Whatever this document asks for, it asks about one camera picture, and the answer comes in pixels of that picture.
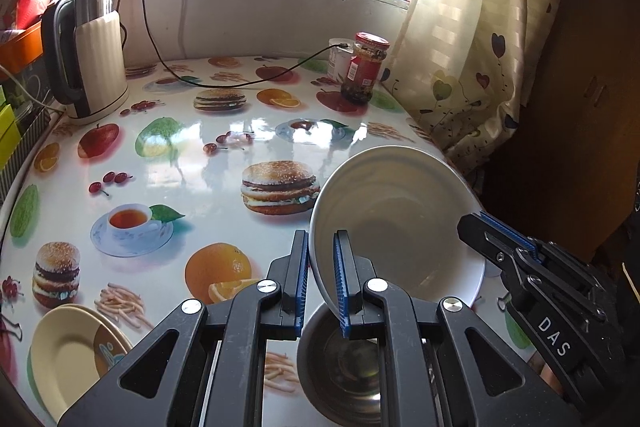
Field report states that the white plastic container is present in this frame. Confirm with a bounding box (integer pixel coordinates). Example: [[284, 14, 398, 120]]
[[327, 38, 354, 84]]

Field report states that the black power cable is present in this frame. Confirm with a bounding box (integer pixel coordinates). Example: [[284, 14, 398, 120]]
[[139, 0, 352, 88]]

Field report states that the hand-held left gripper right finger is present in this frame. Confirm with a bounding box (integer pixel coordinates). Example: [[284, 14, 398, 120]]
[[333, 230, 583, 427]]

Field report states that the orange box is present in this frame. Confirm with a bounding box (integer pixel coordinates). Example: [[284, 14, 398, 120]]
[[0, 21, 44, 74]]

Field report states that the zigzag patterned tray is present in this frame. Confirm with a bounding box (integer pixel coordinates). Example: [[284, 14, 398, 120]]
[[0, 106, 57, 204]]

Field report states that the large green box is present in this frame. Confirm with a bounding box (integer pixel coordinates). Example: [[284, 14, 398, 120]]
[[0, 103, 24, 168]]

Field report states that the brown wooden cabinet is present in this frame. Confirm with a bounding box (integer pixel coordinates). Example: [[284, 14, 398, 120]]
[[480, 0, 640, 260]]

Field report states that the white electric kettle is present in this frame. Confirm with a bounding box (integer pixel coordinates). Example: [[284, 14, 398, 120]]
[[41, 0, 130, 118]]

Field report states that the white bowl with blue band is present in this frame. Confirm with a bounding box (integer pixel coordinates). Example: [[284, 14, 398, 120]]
[[309, 146, 488, 309]]

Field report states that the red-lid sauce jar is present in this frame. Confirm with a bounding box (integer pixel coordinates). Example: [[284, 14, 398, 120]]
[[341, 32, 390, 104]]

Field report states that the cream heart-print curtain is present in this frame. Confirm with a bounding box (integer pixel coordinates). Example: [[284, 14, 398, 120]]
[[384, 0, 572, 174]]

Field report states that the stainless steel bowl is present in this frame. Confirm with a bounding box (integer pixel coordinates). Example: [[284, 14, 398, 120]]
[[297, 304, 437, 426]]

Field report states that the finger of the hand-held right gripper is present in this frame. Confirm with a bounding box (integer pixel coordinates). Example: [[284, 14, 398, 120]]
[[479, 211, 596, 279], [457, 213, 547, 289]]

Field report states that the white kettle base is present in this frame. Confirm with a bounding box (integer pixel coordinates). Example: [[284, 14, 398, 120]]
[[62, 92, 131, 126]]

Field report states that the grey cable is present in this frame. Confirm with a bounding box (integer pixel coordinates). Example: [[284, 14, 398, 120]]
[[177, 0, 191, 60]]

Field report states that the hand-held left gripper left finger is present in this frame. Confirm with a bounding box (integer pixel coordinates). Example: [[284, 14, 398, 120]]
[[57, 229, 311, 427]]

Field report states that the food print tablecloth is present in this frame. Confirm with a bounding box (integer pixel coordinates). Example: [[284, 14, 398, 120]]
[[0, 54, 507, 427]]

